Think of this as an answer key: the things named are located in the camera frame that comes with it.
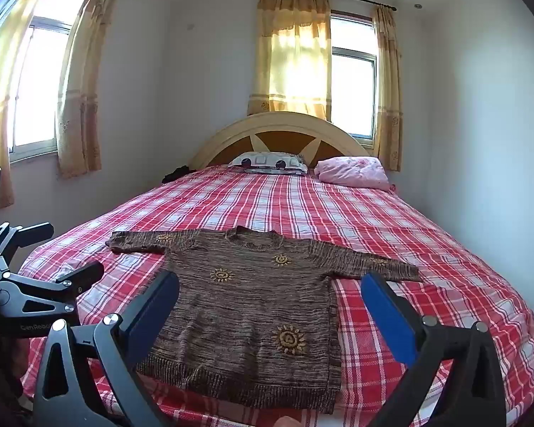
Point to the dark cloth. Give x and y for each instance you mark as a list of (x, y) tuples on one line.
[(177, 173)]

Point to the pink pillow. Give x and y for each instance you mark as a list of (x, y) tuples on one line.
[(354, 171)]

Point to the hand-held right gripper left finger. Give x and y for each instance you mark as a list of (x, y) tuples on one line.
[(153, 320)]

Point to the brown knit sweater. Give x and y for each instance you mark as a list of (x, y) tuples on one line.
[(249, 311)]

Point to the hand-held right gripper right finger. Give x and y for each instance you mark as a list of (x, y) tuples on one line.
[(389, 320)]

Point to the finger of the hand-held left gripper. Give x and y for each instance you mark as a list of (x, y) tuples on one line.
[(78, 275), (26, 231)]

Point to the white patterned pillow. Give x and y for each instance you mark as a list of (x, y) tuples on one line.
[(271, 161)]

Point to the yellow curtain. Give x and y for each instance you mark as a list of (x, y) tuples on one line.
[(291, 53), (0, 98), (389, 89), (82, 84)]

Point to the cream and brown headboard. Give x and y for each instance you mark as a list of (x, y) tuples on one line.
[(231, 135)]

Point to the window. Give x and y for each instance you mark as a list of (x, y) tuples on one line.
[(354, 75), (40, 80)]

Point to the bed with red plaid sheet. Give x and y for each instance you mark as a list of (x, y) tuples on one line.
[(293, 200)]

